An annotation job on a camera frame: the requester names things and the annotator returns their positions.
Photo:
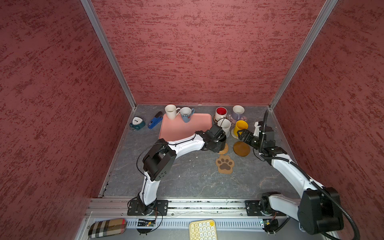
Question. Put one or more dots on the plaid glasses case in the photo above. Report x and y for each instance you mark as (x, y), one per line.
(107, 228)

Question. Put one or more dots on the pink serving tray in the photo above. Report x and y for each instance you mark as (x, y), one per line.
(177, 129)

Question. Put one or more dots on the brown paw print coaster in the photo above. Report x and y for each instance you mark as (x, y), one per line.
(225, 164)

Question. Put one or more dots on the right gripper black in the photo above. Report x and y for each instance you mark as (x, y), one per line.
(249, 134)

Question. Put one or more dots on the yellow mug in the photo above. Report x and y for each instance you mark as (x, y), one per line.
(239, 126)

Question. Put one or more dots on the yellow keypad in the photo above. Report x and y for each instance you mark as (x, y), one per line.
(203, 230)

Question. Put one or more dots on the pink flower coaster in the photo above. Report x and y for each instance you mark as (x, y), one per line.
(233, 121)

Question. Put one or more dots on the white mug red inside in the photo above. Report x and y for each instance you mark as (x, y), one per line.
(220, 113)

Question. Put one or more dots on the large round wooden coaster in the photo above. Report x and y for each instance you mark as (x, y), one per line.
(241, 149)

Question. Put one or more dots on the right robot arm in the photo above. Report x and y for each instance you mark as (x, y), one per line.
(318, 208)

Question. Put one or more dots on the lavender mug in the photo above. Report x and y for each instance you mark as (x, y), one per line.
(238, 112)

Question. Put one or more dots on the white speckled blue mug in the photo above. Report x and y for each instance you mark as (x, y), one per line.
(186, 114)

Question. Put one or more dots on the woven rattan coaster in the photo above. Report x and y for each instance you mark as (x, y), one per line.
(225, 150)

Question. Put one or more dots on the green tape measure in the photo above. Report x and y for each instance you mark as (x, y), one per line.
(137, 124)

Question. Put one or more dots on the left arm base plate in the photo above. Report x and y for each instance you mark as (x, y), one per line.
(137, 208)

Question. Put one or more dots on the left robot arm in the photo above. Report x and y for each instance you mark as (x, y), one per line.
(162, 155)

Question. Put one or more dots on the aluminium rail frame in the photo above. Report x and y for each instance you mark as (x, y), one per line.
(228, 214)

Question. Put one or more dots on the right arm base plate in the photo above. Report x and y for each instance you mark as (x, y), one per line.
(253, 209)

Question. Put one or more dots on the blue stapler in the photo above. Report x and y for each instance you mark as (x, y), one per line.
(157, 119)

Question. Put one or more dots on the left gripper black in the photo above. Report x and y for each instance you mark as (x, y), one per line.
(217, 148)

